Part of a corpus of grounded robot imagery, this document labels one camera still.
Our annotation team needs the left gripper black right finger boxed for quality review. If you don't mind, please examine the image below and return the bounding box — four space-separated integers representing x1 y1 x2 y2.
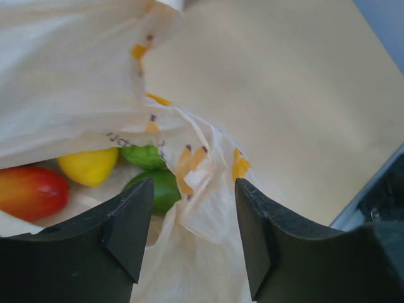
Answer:
235 179 403 302

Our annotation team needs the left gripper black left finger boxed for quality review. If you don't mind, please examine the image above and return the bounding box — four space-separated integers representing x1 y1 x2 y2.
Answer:
1 178 154 303

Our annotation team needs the yellow fruit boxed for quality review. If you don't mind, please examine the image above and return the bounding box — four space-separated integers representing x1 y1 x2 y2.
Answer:
56 148 119 187

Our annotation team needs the green smooth fruit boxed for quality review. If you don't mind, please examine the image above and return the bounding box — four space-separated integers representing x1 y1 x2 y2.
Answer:
123 169 181 217

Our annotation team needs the green bumpy fruit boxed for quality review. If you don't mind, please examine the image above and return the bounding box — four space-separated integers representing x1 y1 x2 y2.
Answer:
120 145 167 170

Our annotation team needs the orange translucent plastic bag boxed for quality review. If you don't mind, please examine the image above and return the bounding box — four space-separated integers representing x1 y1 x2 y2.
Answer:
1 1 254 302

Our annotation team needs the red orange fruit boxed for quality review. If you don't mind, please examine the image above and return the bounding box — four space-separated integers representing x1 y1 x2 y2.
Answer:
1 166 69 222

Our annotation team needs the aluminium front rail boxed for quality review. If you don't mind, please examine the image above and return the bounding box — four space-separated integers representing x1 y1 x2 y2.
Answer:
330 146 403 231

